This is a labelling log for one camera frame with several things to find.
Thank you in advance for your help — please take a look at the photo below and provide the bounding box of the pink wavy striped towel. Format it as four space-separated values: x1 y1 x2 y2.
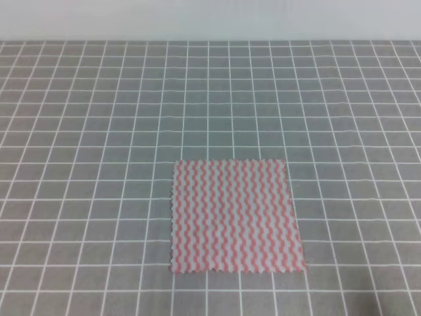
170 159 305 273

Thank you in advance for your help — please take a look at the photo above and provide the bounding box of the grey grid tablecloth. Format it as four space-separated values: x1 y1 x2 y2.
1 40 420 315

